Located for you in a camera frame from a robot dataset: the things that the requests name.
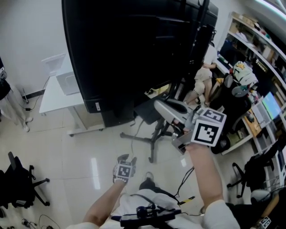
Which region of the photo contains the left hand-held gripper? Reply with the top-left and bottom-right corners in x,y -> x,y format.
113,153 -> 138,184

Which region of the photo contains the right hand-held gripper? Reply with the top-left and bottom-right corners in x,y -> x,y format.
154,99 -> 227,155

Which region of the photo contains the thin grey wire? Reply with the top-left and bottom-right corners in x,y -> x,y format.
130,119 -> 145,157

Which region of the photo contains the person's left forearm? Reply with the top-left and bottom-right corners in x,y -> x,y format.
82,182 -> 128,226

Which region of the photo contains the black metal TV stand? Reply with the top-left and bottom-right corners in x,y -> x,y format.
120,0 -> 215,164

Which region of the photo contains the person's leg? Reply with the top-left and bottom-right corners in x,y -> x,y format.
138,171 -> 177,197

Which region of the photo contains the black floor box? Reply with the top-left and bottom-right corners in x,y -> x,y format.
101,109 -> 136,128

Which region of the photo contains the person's white shirt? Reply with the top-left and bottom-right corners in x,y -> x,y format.
73,189 -> 241,229

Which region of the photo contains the black office chair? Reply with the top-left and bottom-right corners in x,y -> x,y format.
0,151 -> 51,210
227,138 -> 286,199
211,72 -> 253,155

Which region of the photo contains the black chest-mounted device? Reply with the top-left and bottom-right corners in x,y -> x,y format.
111,203 -> 182,229

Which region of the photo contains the large black TV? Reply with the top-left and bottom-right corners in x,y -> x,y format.
61,0 -> 219,115

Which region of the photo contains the pale green backpack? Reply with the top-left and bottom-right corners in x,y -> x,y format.
231,60 -> 259,87

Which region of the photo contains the wooden-top work desk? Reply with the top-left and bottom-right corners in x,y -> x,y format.
221,100 -> 286,156

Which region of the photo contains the black computer monitor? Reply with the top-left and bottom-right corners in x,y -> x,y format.
220,40 -> 246,65

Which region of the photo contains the white desk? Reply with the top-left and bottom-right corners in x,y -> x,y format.
39,64 -> 105,137

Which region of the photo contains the lit computer monitor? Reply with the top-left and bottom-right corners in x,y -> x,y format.
261,91 -> 282,120

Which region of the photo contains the white open tray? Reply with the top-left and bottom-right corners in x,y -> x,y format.
41,53 -> 67,76

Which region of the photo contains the ceiling light panel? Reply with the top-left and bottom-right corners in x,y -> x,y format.
257,0 -> 286,14

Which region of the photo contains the black cable with yellow tag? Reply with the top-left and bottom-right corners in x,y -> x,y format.
175,166 -> 195,206

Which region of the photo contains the white wall shelf unit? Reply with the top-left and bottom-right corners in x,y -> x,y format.
218,11 -> 286,106

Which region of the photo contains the tangle of black floor cables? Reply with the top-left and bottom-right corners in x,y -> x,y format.
21,214 -> 59,229

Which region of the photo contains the black adapter cable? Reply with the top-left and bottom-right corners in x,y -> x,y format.
22,76 -> 49,112

